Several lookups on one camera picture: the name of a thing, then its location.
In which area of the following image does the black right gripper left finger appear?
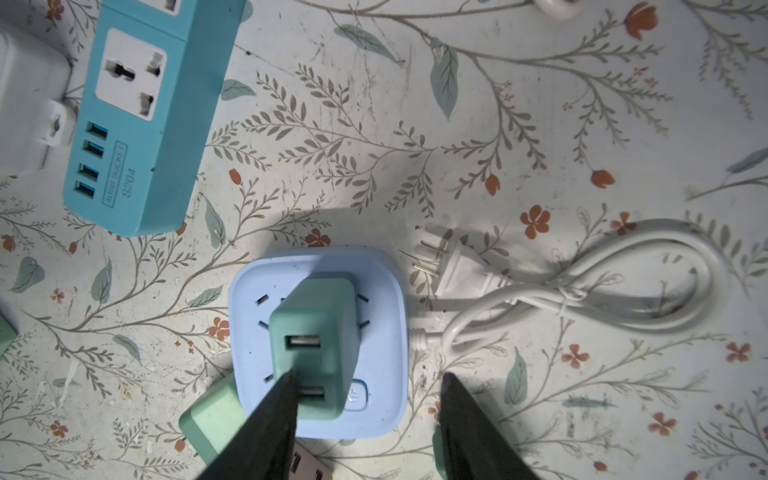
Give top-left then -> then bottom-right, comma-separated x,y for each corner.
198,371 -> 299,480

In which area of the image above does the white multicolour power strip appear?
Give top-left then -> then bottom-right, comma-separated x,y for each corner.
1,20 -> 76,176

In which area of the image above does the pink charger plug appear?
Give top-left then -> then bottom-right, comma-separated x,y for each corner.
288,442 -> 332,480

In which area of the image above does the white coiled power cable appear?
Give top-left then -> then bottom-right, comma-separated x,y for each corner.
410,218 -> 730,355

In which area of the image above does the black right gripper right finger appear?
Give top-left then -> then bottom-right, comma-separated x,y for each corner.
440,373 -> 539,480

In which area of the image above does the teal charger plug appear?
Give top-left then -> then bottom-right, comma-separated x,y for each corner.
268,276 -> 361,421

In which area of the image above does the teal power strip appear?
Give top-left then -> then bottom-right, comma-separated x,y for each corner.
63,0 -> 245,237

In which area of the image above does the green charger plug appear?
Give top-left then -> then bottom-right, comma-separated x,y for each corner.
432,429 -> 448,480
0,314 -> 18,356
178,374 -> 247,465

